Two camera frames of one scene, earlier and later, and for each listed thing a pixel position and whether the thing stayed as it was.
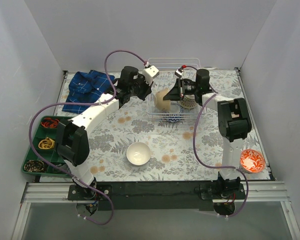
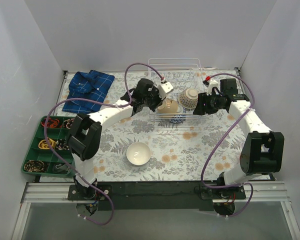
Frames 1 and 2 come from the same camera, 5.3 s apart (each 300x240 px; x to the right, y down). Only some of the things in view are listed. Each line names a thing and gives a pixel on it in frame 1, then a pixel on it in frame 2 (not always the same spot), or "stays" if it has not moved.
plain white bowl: x=138 y=153 stays
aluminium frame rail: x=48 y=192 stays
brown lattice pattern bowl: x=188 y=103 stays
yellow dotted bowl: x=192 y=111 → x=180 y=109
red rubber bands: x=49 y=123 stays
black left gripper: x=144 y=88 → x=154 y=100
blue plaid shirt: x=87 y=88 stays
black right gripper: x=181 y=89 → x=203 y=105
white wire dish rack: x=186 y=109 stays
